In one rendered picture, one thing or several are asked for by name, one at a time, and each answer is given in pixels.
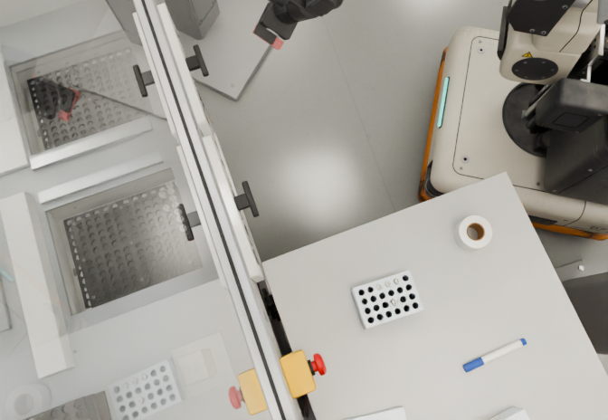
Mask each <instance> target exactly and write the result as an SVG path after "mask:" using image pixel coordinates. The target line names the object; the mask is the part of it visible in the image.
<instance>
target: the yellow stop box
mask: <svg viewBox="0 0 608 420"><path fill-rule="evenodd" d="M280 364H281V367H282V370H283V373H284V376H285V378H286V381H287V383H288V386H289V389H290V393H291V396H292V397H293V398H297V397H300V396H304V395H306V394H308V393H310V392H313V391H315V390H316V382H315V380H314V377H313V376H315V375H316V374H315V372H314V369H313V367H312V364H311V361H310V359H309V360H307V358H306V355H305V351H304V350H303V349H300V350H297V351H294V352H292V353H289V354H288V355H285V356H283V357H282V358H281V359H280Z"/></svg>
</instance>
